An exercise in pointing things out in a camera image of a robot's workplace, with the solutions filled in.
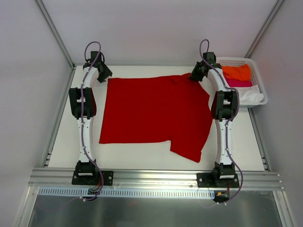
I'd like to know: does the red t-shirt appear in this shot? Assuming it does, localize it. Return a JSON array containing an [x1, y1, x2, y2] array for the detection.
[[99, 74, 213, 163]]

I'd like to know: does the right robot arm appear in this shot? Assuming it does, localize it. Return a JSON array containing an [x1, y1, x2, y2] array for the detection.
[[189, 52, 239, 187]]

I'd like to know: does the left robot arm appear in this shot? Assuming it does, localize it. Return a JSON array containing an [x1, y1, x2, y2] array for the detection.
[[69, 51, 112, 185]]

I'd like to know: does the magenta t-shirt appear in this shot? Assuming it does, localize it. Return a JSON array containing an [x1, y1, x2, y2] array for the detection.
[[226, 78, 252, 87]]

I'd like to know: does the orange t-shirt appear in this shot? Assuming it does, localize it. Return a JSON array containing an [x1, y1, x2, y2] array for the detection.
[[222, 64, 251, 81]]

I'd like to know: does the white t-shirt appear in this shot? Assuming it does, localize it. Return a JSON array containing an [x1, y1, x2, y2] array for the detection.
[[236, 85, 264, 105]]

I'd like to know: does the white plastic basket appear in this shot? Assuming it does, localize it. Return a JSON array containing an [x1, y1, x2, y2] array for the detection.
[[216, 57, 268, 108]]

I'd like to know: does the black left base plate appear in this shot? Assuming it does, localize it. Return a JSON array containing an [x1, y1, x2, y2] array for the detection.
[[71, 170, 114, 186]]

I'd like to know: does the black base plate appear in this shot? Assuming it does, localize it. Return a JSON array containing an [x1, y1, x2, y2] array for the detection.
[[196, 173, 240, 188], [71, 170, 114, 186]]

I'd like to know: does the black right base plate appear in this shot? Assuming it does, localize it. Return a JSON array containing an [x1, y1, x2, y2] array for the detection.
[[196, 173, 240, 188]]

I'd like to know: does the aluminium mounting rail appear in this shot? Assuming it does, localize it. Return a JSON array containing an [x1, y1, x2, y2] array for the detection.
[[28, 167, 285, 191]]

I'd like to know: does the white slotted cable duct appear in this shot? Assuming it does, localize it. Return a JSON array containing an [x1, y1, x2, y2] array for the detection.
[[38, 187, 215, 200]]

